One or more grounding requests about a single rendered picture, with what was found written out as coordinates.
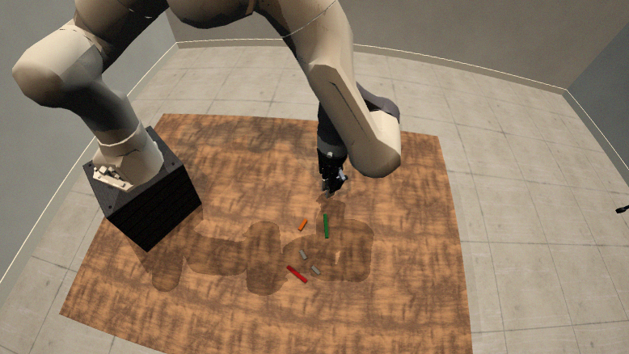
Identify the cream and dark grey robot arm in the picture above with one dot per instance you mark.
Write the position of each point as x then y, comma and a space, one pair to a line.
65, 70

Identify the red rod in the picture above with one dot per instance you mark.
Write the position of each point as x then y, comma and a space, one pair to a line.
297, 274

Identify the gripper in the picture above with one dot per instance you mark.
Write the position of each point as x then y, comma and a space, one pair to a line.
332, 174

